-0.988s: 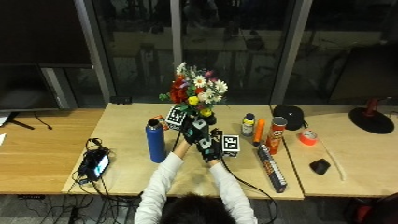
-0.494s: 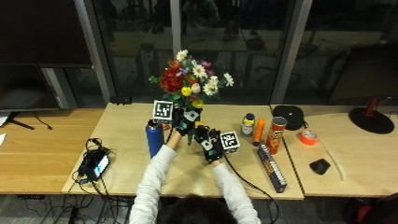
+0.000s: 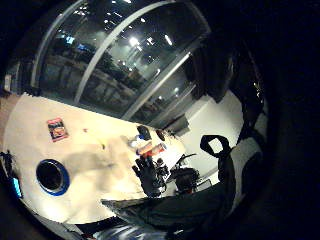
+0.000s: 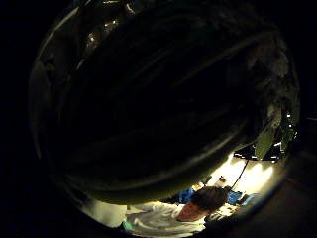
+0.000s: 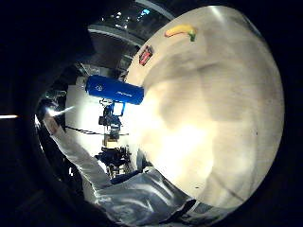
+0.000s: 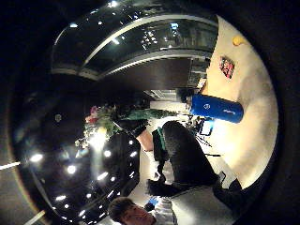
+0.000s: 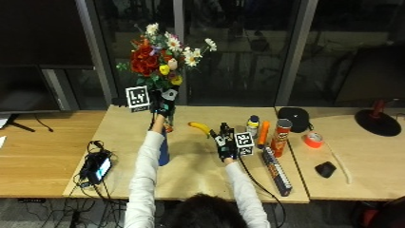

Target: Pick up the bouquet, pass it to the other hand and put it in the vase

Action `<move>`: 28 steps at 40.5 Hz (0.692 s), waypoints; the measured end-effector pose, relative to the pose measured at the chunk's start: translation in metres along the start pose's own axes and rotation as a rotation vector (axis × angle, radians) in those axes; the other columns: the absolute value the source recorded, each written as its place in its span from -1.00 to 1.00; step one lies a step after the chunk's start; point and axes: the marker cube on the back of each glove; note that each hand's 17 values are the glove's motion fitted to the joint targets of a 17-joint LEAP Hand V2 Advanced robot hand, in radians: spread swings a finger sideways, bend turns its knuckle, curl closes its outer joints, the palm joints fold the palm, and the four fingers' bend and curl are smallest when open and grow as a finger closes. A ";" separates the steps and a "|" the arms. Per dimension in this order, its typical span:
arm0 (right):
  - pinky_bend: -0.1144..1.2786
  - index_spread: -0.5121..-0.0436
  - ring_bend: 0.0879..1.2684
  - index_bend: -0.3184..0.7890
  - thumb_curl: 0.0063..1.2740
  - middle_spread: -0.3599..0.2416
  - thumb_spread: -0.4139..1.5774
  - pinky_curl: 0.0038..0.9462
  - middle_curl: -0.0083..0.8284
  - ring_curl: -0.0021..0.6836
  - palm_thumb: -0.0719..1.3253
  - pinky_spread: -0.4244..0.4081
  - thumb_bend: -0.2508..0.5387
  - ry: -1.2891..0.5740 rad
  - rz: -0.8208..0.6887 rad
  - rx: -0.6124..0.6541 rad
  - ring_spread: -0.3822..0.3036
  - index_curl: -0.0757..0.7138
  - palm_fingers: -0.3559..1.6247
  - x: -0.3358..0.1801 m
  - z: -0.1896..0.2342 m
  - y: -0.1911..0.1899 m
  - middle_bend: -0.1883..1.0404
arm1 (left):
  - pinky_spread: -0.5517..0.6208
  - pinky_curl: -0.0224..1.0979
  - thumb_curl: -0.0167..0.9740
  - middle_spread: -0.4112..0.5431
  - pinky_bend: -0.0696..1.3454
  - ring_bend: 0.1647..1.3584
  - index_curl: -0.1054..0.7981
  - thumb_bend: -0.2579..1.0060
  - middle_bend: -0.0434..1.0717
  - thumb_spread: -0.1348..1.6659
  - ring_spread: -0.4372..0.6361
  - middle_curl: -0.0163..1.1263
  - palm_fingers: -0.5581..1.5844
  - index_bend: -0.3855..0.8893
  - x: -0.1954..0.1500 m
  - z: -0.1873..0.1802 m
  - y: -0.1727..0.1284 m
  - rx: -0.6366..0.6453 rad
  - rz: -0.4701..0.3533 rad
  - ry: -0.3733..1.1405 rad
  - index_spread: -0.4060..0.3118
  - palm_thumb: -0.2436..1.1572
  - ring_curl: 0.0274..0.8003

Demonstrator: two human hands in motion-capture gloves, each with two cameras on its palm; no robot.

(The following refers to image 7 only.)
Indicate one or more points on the white stick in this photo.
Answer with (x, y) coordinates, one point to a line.
(341, 164)

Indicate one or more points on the white marker cube glove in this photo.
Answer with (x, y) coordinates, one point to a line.
(137, 98)
(244, 143)

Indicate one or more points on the red black chair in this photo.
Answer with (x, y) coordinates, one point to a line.
(380, 213)

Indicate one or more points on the red tape roll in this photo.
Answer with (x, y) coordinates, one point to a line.
(313, 139)

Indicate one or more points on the white marker cube left glove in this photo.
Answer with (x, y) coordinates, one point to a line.
(137, 98)

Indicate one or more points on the colourful artificial flower bouquet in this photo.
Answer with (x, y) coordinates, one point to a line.
(162, 58)

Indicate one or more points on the person's right hand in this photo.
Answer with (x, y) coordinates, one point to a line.
(226, 147)

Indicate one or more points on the person's left hand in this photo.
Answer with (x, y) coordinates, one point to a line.
(162, 106)

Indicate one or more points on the black computer mouse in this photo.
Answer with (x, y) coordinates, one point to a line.
(325, 169)

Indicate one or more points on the white marker cube right glove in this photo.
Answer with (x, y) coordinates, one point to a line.
(244, 143)

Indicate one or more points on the yellow banana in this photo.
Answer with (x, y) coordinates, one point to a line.
(200, 127)

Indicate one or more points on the orange carrot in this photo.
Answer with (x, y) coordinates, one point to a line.
(264, 133)

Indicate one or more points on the black pouch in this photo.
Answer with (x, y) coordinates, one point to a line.
(293, 118)

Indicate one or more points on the black device with screen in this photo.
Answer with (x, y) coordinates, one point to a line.
(97, 167)

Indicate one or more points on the black monitor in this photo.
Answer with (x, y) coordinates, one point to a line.
(25, 90)

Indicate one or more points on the long dark printed box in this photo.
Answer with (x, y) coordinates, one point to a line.
(277, 171)

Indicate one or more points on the black power strip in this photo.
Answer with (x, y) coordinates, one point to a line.
(31, 200)

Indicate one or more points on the orange chips can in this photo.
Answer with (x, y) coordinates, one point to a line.
(280, 137)

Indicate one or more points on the blue vase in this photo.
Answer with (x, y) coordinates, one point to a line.
(164, 152)

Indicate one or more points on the black lamp base red stem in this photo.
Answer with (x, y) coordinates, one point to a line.
(377, 122)

